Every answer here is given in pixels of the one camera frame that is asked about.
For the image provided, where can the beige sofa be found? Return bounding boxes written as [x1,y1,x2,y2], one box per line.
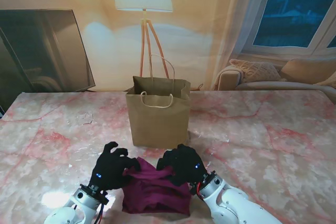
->
[215,58,336,96]

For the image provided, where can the kraft paper bag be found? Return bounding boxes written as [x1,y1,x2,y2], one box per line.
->
[125,54,192,151]

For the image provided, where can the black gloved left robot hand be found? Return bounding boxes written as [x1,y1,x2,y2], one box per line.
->
[88,142,141,191]

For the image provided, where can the knitted beige cushion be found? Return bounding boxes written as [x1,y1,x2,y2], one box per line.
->
[229,59,287,82]

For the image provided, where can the sheer white curtain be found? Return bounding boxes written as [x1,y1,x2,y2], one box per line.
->
[207,0,276,91]

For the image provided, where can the purple shorts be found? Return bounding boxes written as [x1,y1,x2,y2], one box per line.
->
[121,157,192,216]

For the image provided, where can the flat screen television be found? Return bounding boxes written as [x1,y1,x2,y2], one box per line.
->
[0,9,96,104]

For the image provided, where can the red wrist cable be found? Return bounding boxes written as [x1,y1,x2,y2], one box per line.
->
[96,200,106,224]
[195,180,205,198]

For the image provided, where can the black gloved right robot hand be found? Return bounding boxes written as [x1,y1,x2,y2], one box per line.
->
[155,144,208,187]

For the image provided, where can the red left wrist cable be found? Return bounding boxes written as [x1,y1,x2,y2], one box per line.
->
[96,200,106,224]

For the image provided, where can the white framed window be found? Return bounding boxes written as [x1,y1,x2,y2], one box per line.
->
[241,0,336,57]

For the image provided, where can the red right wrist cable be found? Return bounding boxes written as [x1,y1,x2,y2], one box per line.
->
[195,180,205,198]

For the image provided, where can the plain tan cushion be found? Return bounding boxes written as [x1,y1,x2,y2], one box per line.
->
[279,58,336,82]

